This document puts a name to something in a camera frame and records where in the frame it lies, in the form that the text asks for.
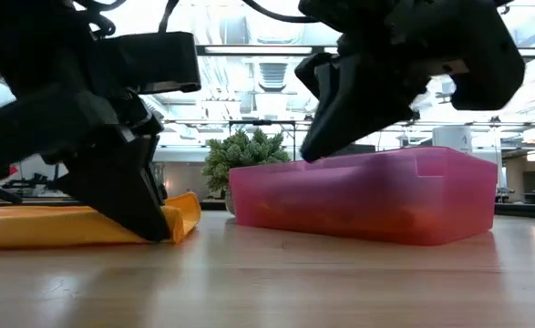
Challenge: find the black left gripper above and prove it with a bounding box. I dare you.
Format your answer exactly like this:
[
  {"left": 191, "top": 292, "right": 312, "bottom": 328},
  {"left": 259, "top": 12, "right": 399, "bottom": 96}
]
[{"left": 0, "top": 45, "right": 172, "bottom": 243}]

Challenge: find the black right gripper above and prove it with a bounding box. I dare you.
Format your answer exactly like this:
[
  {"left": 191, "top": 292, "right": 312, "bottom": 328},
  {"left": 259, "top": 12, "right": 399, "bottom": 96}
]
[{"left": 293, "top": 0, "right": 527, "bottom": 163}]

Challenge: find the orange microfiber towel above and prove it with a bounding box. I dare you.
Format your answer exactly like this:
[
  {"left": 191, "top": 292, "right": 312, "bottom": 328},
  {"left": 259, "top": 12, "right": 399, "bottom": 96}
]
[{"left": 0, "top": 190, "right": 203, "bottom": 251}]

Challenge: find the pink translucent plastic bin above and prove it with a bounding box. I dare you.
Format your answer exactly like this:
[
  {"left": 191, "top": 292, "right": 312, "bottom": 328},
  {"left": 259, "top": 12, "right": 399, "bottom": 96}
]
[{"left": 228, "top": 145, "right": 499, "bottom": 248}]

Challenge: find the green artificial potted plant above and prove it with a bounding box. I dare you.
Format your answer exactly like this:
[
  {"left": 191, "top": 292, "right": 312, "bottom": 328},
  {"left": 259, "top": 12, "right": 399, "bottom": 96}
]
[{"left": 201, "top": 127, "right": 293, "bottom": 216}]

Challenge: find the white cylindrical container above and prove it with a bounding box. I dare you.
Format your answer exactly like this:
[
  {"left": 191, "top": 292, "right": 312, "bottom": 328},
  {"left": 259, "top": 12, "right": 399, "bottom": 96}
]
[{"left": 431, "top": 126, "right": 474, "bottom": 155}]

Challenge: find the white ceiling air duct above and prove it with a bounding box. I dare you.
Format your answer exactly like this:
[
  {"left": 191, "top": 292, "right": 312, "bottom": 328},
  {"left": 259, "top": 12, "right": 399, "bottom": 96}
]
[{"left": 246, "top": 0, "right": 309, "bottom": 95}]

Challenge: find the black ceiling light rail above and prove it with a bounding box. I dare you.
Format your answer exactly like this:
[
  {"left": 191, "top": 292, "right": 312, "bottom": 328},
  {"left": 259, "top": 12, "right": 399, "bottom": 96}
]
[{"left": 196, "top": 44, "right": 535, "bottom": 59}]

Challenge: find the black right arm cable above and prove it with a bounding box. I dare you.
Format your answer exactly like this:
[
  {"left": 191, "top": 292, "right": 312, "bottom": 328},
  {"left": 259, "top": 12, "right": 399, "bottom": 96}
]
[{"left": 241, "top": 0, "right": 319, "bottom": 25}]

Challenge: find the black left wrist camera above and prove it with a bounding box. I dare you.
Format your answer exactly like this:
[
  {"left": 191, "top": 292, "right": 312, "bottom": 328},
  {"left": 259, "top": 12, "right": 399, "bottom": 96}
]
[{"left": 100, "top": 30, "right": 202, "bottom": 96}]

